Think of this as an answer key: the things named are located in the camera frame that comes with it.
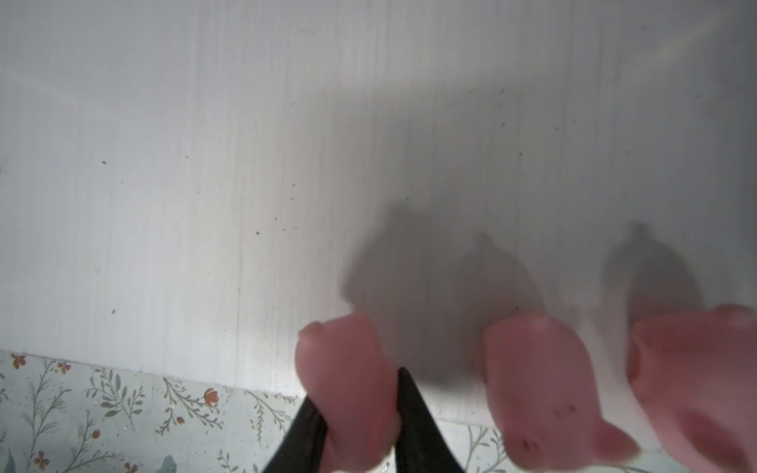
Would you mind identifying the pink pig toy top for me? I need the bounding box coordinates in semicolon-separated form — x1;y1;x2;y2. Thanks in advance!
626;305;756;472

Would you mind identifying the pink pig toy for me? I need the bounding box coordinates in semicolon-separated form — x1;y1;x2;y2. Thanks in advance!
295;313;401;472
482;313;640;471
626;305;756;472

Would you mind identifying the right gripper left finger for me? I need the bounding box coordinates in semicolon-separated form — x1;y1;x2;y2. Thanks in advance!
262;397;327;473

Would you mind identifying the white two-tier shelf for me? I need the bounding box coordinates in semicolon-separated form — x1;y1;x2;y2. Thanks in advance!
1;1;756;449

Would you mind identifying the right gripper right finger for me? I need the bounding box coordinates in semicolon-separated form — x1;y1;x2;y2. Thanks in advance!
394;368;463;473

